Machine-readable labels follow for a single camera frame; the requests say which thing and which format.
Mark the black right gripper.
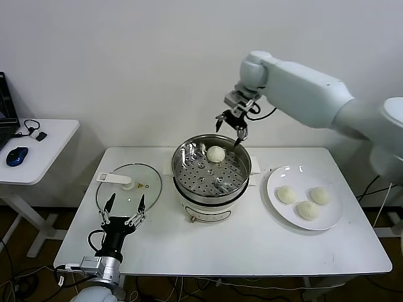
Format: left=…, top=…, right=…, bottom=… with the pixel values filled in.
left=215, top=108, right=249, bottom=147

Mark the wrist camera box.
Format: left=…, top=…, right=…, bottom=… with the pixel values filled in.
left=224, top=90, right=249, bottom=110
left=55, top=256, right=105, bottom=278

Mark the white side table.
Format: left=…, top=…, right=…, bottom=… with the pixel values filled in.
left=0, top=118, right=81, bottom=259

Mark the stainless steel steamer basket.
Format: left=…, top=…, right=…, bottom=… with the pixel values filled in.
left=162, top=134, right=261, bottom=204

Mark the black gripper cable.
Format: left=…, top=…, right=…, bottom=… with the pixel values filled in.
left=245, top=100, right=278, bottom=123
left=87, top=228, right=106, bottom=252

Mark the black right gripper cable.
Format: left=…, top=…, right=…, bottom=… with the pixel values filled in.
left=245, top=100, right=278, bottom=123

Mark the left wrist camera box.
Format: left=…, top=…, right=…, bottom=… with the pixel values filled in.
left=55, top=256, right=105, bottom=278

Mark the blue computer mouse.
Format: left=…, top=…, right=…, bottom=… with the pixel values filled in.
left=5, top=147, right=29, bottom=167

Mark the black laptop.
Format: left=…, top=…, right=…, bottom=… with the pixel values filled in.
left=0, top=71, right=21, bottom=152

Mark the black floor cable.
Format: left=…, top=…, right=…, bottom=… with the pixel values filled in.
left=355, top=174, right=393, bottom=202

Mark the white steamed baozi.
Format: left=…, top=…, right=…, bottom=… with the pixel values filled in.
left=294, top=200, right=319, bottom=221
left=276, top=185, right=298, bottom=205
left=310, top=186, right=332, bottom=206
left=206, top=145, right=226, bottom=164

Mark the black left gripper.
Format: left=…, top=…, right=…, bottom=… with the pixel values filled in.
left=98, top=193, right=147, bottom=259

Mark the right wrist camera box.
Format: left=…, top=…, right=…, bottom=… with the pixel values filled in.
left=224, top=90, right=249, bottom=110

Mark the white floor cable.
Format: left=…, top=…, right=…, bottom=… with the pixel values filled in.
left=373, top=182, right=398, bottom=227

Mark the white electric pot base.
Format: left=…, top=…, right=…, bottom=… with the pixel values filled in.
left=173, top=174, right=258, bottom=224

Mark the thin black looped cable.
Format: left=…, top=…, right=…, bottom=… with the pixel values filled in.
left=12, top=119, right=42, bottom=139

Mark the white round plate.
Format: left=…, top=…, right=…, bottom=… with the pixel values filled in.
left=266, top=165, right=344, bottom=232

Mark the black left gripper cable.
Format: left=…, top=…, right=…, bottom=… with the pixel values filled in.
left=87, top=228, right=106, bottom=252

